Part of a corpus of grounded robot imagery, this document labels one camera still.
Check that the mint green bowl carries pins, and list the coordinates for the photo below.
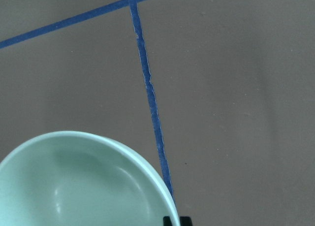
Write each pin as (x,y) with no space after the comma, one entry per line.
(71,178)

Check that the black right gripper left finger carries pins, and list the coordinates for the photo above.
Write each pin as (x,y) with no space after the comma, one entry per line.
(166,221)

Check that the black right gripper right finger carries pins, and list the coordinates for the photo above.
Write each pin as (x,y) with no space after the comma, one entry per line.
(185,221)

